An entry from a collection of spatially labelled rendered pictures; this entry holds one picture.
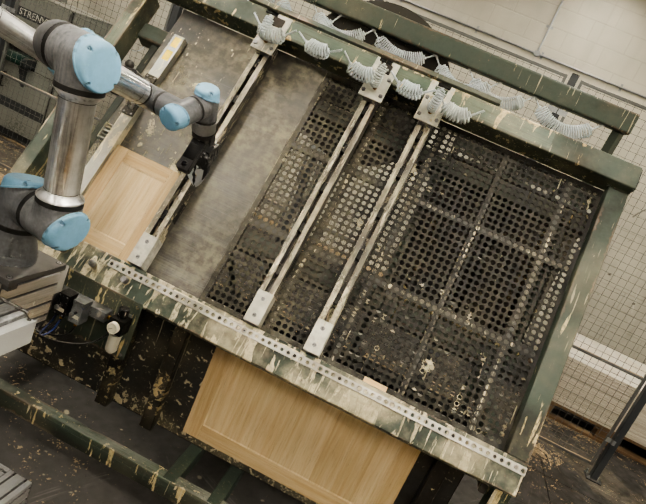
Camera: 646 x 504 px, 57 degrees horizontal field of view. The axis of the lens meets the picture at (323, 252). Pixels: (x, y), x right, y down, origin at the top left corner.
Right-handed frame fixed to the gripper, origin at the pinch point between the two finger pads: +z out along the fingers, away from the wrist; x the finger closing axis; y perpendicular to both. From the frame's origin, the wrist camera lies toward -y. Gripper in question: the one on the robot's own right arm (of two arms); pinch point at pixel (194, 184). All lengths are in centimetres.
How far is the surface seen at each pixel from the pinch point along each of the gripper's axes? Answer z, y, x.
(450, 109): -25, 72, -63
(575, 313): 14, 42, -136
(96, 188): 33, 9, 47
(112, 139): 20, 25, 52
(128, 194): 31.2, 12.4, 35.1
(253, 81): -7, 64, 14
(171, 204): 27.8, 14.6, 17.0
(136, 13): -10, 71, 75
